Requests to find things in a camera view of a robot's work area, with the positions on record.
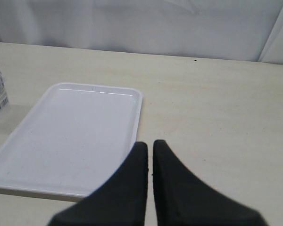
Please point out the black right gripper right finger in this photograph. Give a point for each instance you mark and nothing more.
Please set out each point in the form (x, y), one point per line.
(182, 199)

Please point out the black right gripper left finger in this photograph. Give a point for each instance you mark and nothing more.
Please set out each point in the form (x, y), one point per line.
(120, 201)

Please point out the white rectangular plastic tray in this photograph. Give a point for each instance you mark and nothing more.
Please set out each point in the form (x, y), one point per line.
(72, 141)

